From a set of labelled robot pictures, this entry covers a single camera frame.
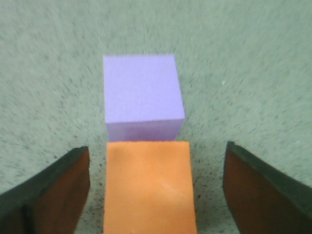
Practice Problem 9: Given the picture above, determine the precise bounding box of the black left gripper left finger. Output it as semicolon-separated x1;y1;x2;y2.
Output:
0;146;90;234

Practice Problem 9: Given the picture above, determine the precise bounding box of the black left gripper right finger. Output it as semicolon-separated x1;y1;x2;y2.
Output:
223;141;312;234

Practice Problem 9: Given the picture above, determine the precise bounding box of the orange foam cube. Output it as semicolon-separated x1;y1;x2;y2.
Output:
103;141;197;234

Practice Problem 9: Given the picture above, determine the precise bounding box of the purple foam cube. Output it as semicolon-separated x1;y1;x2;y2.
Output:
103;55;185;142

